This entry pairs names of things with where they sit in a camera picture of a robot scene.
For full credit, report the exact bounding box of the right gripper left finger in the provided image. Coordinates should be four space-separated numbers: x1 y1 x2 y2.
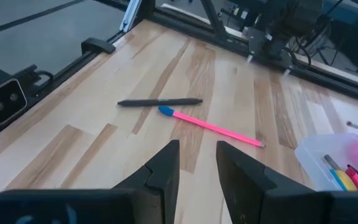
0 139 180 224

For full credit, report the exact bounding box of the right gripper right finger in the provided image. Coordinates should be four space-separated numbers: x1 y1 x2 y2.
216 140 358 224

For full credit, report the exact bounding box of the pink pencil blue eraser cap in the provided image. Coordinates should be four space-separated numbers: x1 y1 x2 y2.
157 105 266 149

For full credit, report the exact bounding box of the blue highlighter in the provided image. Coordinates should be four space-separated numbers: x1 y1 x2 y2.
328 167 348 191

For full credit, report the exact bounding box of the clear supply box pink lid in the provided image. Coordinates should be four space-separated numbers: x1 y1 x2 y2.
293 133 358 192

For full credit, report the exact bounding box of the black table clamp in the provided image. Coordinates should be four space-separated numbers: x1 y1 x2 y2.
80 37 117 55

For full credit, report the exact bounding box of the silver aluminium extrusion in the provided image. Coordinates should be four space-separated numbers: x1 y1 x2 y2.
119 0 142 33

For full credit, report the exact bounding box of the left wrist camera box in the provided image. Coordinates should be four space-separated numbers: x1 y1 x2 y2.
0 77 28 126

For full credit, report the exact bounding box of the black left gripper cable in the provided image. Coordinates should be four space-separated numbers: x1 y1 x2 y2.
12 63 55 98

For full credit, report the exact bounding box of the black aluminium table frame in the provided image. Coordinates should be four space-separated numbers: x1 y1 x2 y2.
0 0 358 147

